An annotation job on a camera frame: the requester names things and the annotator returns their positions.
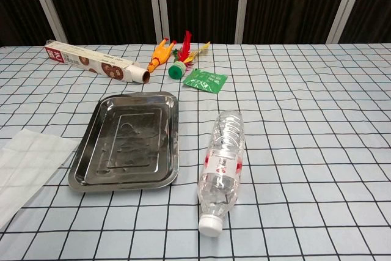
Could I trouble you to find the stainless steel rectangular tray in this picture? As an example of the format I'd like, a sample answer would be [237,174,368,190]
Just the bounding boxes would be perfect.
[67,91,180,194]

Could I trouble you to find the yellow rubber chicken toy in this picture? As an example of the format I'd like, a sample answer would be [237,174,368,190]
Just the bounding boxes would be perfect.
[147,37,178,75]

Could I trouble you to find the white partition frame post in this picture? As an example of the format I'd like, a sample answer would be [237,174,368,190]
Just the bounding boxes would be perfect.
[24,0,68,45]
[326,0,363,44]
[234,0,256,44]
[147,0,168,45]

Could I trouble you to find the feather shuttlecock with green base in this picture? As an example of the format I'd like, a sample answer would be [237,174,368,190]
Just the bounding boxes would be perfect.
[167,30,211,79]

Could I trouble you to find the white paper roll cardboard core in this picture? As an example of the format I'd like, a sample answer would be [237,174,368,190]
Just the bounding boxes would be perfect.
[126,65,152,84]

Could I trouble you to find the green foil packet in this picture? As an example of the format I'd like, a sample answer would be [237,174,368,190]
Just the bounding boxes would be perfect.
[182,68,228,94]

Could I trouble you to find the white translucent sheet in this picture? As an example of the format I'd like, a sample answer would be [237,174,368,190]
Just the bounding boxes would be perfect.
[0,128,81,230]

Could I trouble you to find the long baking paper box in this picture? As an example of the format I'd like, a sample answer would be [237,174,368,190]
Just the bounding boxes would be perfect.
[44,40,138,84]

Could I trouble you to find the blue checked tablecloth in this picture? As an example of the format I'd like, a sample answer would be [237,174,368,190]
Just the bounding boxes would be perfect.
[0,42,391,261]

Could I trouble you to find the clear plastic water bottle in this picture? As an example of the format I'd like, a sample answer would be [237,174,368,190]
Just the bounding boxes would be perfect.
[197,109,246,238]

